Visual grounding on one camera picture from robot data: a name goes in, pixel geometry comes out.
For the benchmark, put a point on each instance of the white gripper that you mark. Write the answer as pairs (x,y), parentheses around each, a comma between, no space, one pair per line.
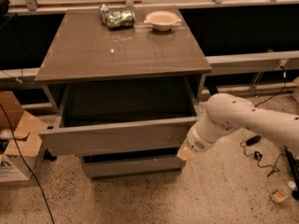
(195,141)

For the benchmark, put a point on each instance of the grey top drawer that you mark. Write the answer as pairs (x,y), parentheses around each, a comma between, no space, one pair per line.
(119,116)

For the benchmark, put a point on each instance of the grey drawer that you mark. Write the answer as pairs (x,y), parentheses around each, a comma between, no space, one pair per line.
(119,116)
(137,166)

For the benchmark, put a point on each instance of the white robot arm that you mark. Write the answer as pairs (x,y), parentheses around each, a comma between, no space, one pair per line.
(226,113)

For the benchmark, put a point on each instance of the grey lower drawer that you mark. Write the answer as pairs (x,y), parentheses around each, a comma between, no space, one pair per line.
(137,166)

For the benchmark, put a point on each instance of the grey drawer cabinet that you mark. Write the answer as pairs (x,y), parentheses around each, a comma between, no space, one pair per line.
(85,50)

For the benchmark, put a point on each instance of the clear plastic bottle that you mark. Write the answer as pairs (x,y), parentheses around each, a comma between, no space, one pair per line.
(282,192)

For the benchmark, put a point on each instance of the black stand leg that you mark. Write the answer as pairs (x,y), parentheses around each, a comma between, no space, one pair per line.
(294,165)

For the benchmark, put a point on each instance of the white bowl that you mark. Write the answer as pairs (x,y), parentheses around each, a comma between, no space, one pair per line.
(162,20)

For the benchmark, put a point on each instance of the green crumpled chip bag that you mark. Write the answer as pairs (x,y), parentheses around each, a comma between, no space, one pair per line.
(116,19)

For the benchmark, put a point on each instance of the cardboard box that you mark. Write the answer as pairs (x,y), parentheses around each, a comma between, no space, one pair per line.
(20,129)

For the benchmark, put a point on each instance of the black power adapter with cable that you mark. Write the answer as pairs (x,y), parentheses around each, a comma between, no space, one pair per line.
(257,155)

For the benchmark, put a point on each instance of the metal railing frame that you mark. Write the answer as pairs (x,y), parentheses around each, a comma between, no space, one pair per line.
(21,79)

